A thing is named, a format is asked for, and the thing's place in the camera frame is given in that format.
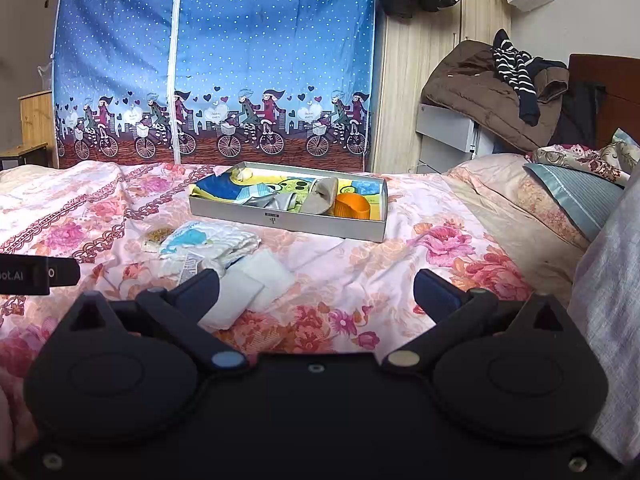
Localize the cartoon printed cloth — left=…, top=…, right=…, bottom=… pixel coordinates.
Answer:
left=190, top=172, right=386, bottom=211

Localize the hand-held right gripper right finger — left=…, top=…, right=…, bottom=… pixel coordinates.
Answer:
left=381, top=267, right=576, bottom=375

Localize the beige floral pillow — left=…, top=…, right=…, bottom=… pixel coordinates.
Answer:
left=445, top=154, right=591, bottom=306

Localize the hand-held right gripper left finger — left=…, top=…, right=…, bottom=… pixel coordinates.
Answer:
left=62, top=267, right=251, bottom=374

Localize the brown padded jacket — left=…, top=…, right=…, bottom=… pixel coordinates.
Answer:
left=420, top=40, right=571, bottom=153

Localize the blue striped pillow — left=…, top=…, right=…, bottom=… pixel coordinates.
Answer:
left=524, top=162, right=626, bottom=243

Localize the wooden side table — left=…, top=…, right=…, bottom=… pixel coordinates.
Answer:
left=0, top=142, right=49, bottom=171

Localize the grey white drawer cabinet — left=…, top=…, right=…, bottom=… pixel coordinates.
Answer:
left=415, top=102, right=496, bottom=173

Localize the white light blue packet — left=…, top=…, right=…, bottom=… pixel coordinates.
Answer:
left=240, top=182, right=274, bottom=206

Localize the grey cardboard box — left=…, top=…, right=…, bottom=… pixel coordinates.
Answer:
left=188, top=161, right=389, bottom=243

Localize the beige drawstring pouch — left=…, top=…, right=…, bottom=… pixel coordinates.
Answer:
left=298, top=176, right=340, bottom=216

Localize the striped dark garment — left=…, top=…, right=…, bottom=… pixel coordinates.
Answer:
left=491, top=29, right=541, bottom=126

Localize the small wooden cabinet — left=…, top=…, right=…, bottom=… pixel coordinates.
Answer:
left=19, top=91, right=54, bottom=147

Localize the yellow speckled sachet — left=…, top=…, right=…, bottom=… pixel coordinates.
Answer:
left=142, top=227, right=176, bottom=253

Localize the dark hanging garment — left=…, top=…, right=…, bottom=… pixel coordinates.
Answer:
left=550, top=80, right=608, bottom=148

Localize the blue printed fabric wardrobe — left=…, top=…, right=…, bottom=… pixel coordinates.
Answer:
left=51, top=0, right=386, bottom=171

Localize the orange plastic cup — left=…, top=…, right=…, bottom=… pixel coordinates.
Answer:
left=332, top=193, right=372, bottom=221

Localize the light wooden wardrobe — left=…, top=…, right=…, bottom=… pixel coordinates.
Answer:
left=367, top=0, right=513, bottom=176

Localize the white cloth with blue print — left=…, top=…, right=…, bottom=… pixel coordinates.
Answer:
left=159, top=220, right=262, bottom=286

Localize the grey cloth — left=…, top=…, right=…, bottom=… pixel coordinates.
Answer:
left=245, top=192, right=313, bottom=213

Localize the grey knit fabric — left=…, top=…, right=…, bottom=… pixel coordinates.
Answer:
left=567, top=165, right=640, bottom=466

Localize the dark wooden headboard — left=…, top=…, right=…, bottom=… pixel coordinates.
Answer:
left=567, top=54, right=640, bottom=148

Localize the floral patterned pillow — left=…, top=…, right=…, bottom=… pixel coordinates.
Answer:
left=530, top=127, right=640, bottom=188

